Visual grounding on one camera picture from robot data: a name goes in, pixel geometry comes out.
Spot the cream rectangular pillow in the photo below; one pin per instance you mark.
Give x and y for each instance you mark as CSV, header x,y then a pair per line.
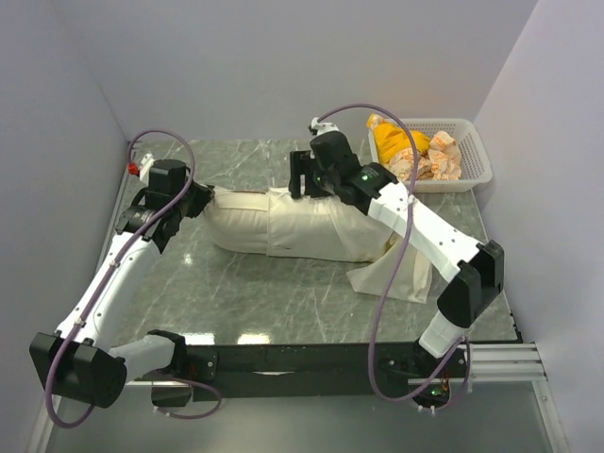
x,y
238,221

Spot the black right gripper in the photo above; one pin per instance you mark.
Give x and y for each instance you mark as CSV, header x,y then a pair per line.
x,y
302,163

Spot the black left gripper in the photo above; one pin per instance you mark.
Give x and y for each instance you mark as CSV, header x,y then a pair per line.
x,y
204,194

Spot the cream satin pillowcase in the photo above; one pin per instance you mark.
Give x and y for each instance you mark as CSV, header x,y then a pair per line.
x,y
327,229

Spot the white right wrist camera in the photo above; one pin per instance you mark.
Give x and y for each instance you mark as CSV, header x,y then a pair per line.
x,y
318,127

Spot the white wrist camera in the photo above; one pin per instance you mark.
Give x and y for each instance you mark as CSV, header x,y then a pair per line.
x,y
141,169
318,127

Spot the white plastic basket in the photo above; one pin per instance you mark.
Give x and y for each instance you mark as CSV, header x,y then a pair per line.
x,y
475,166

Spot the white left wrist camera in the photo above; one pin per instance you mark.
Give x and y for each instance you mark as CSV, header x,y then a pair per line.
x,y
141,169

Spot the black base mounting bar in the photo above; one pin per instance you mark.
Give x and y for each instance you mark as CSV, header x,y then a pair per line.
x,y
292,370

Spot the white orange patterned cloth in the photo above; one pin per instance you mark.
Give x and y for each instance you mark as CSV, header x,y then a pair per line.
x,y
442,161

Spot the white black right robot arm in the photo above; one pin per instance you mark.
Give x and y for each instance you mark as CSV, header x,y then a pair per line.
x,y
473,271

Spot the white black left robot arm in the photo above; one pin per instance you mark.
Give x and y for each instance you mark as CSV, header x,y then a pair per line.
x,y
79,360

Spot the yellow cloth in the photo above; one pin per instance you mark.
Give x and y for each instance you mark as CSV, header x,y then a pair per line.
x,y
390,139

